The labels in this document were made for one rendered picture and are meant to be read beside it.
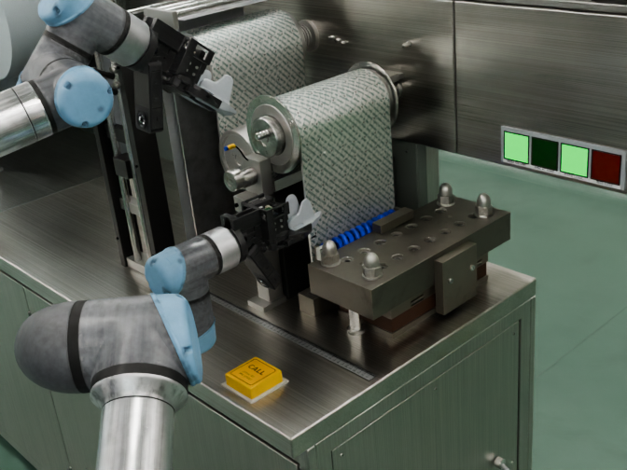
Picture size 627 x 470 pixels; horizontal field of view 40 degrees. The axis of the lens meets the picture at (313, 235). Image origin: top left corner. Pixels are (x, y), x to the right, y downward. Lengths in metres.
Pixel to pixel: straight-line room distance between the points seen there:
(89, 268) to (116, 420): 1.01
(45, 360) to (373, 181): 0.84
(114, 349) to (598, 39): 0.91
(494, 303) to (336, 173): 0.39
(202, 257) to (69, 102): 0.40
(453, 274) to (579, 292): 2.00
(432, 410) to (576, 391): 1.42
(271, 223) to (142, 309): 0.49
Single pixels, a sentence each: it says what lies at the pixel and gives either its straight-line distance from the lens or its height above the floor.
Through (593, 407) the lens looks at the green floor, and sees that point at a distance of 2.97.
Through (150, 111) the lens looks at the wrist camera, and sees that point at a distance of 1.39.
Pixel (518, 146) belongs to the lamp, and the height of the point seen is 1.19.
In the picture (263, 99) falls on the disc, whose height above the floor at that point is 1.32.
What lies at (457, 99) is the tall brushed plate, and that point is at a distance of 1.71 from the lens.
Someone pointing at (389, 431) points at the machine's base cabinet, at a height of 0.78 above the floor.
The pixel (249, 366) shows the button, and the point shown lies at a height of 0.92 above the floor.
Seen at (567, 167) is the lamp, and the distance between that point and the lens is 1.60.
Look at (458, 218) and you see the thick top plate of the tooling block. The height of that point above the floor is 1.03.
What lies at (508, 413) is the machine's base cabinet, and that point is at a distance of 1.88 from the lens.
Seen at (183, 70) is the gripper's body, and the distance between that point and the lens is 1.40.
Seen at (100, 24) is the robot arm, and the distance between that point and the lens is 1.31.
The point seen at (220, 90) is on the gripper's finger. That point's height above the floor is 1.37.
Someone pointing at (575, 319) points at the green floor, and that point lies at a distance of 3.41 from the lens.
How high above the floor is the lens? 1.75
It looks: 25 degrees down
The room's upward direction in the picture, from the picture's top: 6 degrees counter-clockwise
